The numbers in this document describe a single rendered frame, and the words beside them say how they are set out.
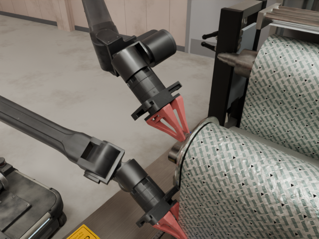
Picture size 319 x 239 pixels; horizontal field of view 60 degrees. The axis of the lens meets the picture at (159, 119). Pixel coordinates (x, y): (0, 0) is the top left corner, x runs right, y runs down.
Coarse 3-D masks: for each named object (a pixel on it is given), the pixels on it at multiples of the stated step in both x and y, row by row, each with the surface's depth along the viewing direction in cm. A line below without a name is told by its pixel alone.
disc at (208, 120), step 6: (204, 120) 48; (210, 120) 50; (216, 120) 52; (198, 126) 47; (204, 126) 49; (192, 132) 46; (198, 132) 48; (192, 138) 47; (186, 144) 46; (186, 150) 46; (180, 156) 46; (180, 162) 46; (180, 168) 47; (180, 174) 48; (180, 180) 49
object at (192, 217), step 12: (180, 204) 52; (192, 204) 50; (180, 216) 54; (192, 216) 52; (204, 216) 49; (216, 216) 47; (192, 228) 54; (204, 228) 51; (216, 228) 49; (228, 228) 46
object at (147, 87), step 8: (152, 72) 52; (136, 80) 51; (144, 80) 51; (152, 80) 51; (136, 88) 51; (144, 88) 51; (152, 88) 51; (160, 88) 51; (168, 88) 52; (176, 88) 54; (136, 96) 53; (144, 96) 51; (152, 96) 51; (144, 104) 48; (136, 112) 51; (144, 112) 53
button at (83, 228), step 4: (80, 228) 75; (84, 228) 75; (88, 228) 75; (76, 232) 74; (80, 232) 74; (84, 232) 74; (88, 232) 74; (92, 232) 74; (72, 236) 73; (76, 236) 73; (80, 236) 73; (84, 236) 73; (88, 236) 73; (92, 236) 73; (96, 236) 73
